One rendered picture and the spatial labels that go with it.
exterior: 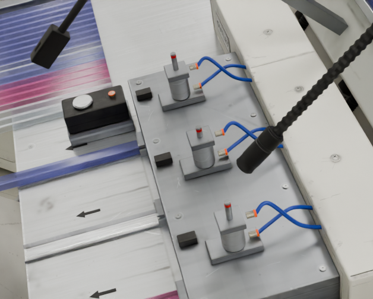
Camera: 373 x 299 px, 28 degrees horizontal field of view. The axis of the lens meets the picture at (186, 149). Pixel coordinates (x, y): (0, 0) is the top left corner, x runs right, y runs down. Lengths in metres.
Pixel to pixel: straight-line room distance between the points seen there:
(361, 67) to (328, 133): 0.10
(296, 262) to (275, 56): 0.27
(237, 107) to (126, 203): 0.16
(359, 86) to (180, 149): 0.20
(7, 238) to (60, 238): 0.57
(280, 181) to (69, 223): 0.24
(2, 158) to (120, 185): 1.59
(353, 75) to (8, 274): 0.75
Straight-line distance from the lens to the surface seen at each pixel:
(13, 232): 1.41
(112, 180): 0.86
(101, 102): 0.89
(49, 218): 0.85
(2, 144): 2.39
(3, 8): 1.18
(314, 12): 0.83
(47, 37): 0.77
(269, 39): 0.88
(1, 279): 1.32
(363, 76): 0.81
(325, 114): 0.78
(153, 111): 0.84
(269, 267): 0.68
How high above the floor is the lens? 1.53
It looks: 27 degrees down
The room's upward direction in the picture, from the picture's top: 42 degrees clockwise
